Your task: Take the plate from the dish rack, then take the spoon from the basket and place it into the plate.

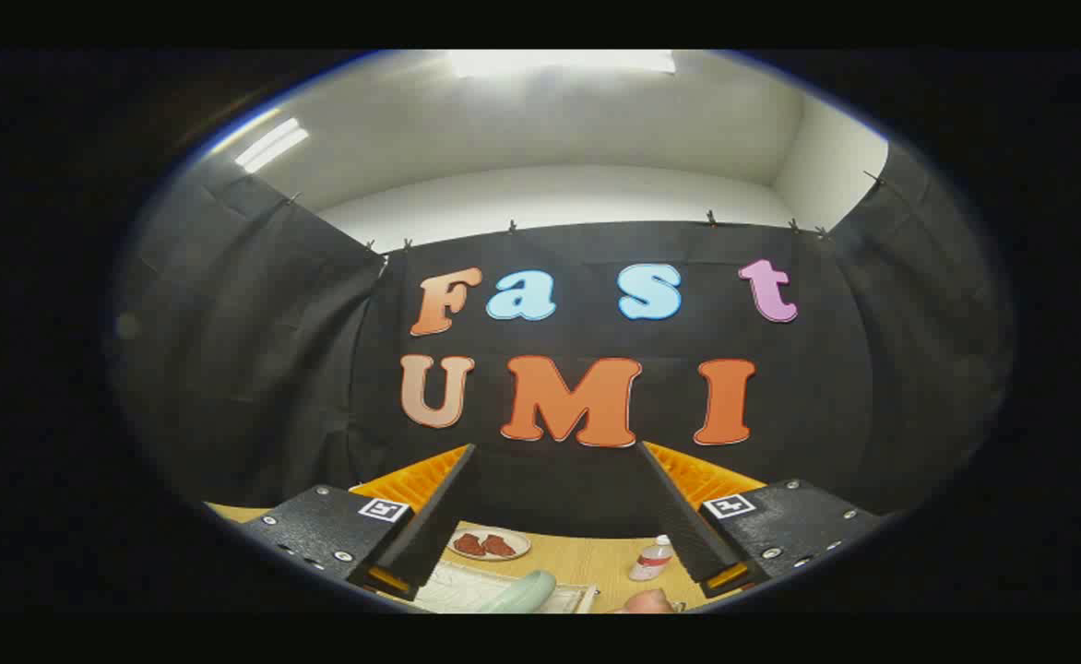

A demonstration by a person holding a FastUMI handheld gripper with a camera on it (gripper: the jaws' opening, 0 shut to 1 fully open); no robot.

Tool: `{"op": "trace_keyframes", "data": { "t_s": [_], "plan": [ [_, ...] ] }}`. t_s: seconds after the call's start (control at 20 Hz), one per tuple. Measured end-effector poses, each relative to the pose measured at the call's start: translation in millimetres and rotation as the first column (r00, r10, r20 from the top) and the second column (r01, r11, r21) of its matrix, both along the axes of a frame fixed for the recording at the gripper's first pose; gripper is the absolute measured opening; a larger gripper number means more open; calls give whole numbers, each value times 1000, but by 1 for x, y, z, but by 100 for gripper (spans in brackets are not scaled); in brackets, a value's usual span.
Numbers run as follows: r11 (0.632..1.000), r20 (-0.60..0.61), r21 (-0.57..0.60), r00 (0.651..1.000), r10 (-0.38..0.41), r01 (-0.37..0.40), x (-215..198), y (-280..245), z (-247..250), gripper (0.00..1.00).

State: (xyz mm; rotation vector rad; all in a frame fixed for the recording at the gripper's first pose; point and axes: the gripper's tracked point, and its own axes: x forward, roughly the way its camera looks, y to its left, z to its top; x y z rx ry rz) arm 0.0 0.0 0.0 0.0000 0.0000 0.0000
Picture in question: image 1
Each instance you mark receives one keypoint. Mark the clear bottle red label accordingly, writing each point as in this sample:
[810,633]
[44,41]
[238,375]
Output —
[651,561]

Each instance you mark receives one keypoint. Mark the narrow ceiling light panel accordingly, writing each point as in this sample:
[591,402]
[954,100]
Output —
[271,146]

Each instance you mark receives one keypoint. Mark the white plate with meat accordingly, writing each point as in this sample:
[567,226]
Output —
[524,544]

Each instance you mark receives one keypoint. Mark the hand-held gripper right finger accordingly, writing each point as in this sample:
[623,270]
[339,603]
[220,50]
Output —
[688,530]

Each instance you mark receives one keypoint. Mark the pale green plate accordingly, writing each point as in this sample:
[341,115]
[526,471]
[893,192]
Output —
[522,595]

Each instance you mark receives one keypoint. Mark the black backdrop cloth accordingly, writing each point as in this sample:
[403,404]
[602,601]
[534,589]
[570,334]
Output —
[319,369]

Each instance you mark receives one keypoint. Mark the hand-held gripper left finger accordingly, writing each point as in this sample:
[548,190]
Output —
[430,535]

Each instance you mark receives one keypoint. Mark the red meat piece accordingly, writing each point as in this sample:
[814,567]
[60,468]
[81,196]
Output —
[469,544]
[499,546]

